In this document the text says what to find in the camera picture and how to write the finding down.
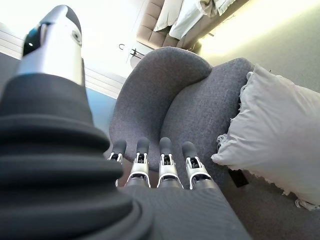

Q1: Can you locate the left robot hand black silver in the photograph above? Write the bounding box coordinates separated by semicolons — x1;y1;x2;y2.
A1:
0;4;252;240

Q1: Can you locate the white fringed cushion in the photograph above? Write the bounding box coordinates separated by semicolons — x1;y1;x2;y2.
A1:
211;63;320;212

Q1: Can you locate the grey fabric armchair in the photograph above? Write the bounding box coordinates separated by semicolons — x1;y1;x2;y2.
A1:
109;46;255;187

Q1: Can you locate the beige tufted headboard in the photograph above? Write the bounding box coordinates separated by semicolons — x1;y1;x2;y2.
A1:
136;0;185;50

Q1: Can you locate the black armchair foot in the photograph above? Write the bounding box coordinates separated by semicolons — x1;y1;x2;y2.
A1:
228;169;249;188

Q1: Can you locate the bed with white sheets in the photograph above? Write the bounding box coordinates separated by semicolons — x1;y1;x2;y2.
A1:
153;0;251;51

